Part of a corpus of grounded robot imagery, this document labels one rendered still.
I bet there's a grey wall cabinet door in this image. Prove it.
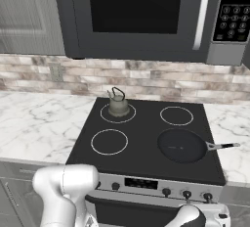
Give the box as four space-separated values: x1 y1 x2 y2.
0 0 66 57

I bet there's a silver microwave door handle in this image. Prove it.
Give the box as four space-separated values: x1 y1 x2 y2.
191 0 214 51

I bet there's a grey microwave oven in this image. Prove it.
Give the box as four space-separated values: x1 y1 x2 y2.
52 0 250 67

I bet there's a silver cabinet door handle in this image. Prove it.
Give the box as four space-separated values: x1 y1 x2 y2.
4 181 20 208

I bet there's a black frying pan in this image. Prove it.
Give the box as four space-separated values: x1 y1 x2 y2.
157 128 241 165

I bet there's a grey base cabinet door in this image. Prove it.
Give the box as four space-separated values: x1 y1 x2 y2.
0 178 44 227

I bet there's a grey drawer front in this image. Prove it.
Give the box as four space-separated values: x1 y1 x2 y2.
0 160 67 182
222 185 250 207

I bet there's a black stove hob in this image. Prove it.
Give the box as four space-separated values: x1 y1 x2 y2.
65 97 227 187

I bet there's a grey wall outlet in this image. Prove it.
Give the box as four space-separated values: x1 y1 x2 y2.
49 64 64 83

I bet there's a silver stove control panel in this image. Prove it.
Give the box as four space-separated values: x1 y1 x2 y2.
96 172 225 205

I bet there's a black oven door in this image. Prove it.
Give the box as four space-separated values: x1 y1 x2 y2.
86 199 184 227

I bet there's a grey kettle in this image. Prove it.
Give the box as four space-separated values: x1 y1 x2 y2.
106 86 130 117

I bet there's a microwave door with dark window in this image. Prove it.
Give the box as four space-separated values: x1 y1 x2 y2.
69 0 213 54

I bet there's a dark oven door handle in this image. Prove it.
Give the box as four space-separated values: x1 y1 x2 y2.
84 194 184 211

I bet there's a black stove knob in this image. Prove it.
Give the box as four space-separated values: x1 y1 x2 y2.
182 189 192 202
161 187 173 199
110 181 121 192
202 191 214 204

